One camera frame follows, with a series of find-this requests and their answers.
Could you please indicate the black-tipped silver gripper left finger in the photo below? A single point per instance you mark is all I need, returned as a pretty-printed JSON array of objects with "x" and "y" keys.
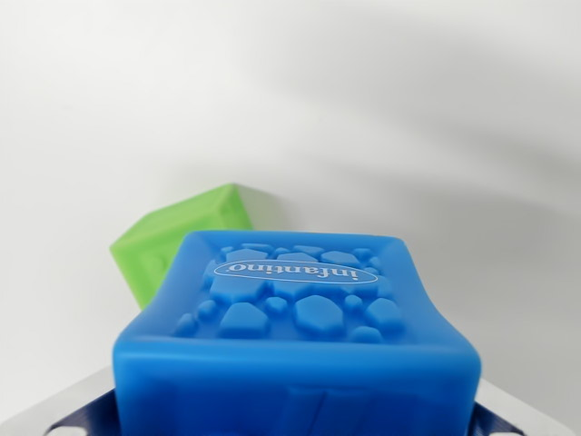
[{"x": 77, "y": 409}]

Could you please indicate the black-tipped silver gripper right finger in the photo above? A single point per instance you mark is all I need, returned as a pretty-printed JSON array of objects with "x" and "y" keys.
[{"x": 492, "y": 420}]

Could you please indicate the blue soft infantino cube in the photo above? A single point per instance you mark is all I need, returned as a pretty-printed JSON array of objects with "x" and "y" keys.
[{"x": 295, "y": 363}]

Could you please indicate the green soft infantino cube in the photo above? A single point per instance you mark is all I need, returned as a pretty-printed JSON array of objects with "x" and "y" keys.
[{"x": 154, "y": 245}]

